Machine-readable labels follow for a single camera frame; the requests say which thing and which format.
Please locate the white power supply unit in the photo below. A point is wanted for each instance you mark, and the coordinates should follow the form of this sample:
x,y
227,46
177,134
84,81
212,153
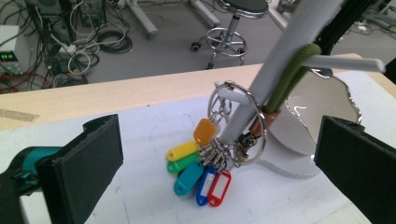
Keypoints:
x,y
11,46

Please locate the white desk leg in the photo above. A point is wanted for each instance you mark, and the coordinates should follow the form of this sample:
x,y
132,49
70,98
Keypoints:
x,y
205,14
143,18

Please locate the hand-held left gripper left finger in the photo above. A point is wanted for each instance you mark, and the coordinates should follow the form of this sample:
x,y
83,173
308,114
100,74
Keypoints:
x,y
84,168

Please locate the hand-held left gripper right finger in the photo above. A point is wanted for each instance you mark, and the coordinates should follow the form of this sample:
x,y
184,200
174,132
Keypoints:
x,y
358,161

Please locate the black metal frame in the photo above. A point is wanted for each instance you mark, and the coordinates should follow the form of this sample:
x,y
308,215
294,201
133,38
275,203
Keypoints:
x,y
345,21

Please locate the white hook stand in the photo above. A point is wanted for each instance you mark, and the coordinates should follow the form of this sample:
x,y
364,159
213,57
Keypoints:
x,y
292,40

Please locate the white bowl with wavy rim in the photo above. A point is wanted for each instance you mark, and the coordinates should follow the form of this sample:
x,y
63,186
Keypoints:
x,y
323,99

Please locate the black round stool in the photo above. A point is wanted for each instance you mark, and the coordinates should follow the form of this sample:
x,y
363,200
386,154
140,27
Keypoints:
x,y
246,6

